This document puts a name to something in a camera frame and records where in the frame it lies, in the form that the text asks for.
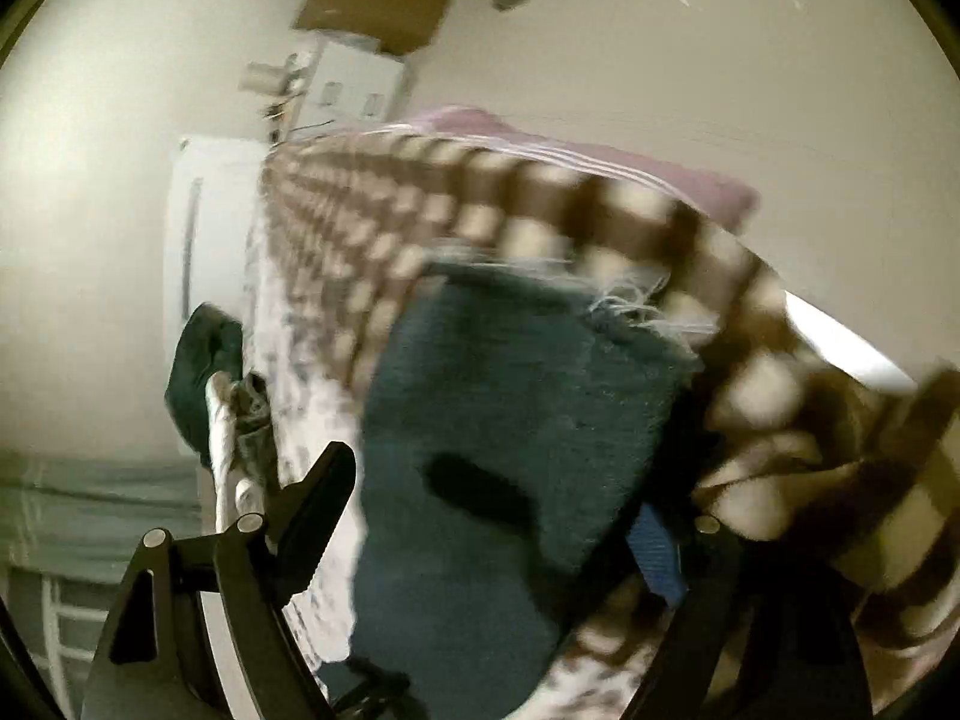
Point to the white floral bed sheet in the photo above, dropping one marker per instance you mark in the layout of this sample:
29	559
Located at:
300	420

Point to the white wall socket panel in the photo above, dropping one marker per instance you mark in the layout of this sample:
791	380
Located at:
330	86

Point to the pink pillow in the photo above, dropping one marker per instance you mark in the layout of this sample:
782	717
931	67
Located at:
600	157

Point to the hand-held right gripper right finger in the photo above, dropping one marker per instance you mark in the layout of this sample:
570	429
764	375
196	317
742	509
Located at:
660	551

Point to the dark green cloth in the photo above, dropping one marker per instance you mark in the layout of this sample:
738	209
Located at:
208	375

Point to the brown checkered blanket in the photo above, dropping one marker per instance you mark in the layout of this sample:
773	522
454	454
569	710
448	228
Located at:
675	300

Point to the white laundry basket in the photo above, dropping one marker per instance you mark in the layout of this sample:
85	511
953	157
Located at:
210	225

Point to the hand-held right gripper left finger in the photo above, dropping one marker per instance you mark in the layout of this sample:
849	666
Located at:
315	495

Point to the dark teal pants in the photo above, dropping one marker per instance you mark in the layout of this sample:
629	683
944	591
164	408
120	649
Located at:
495	465

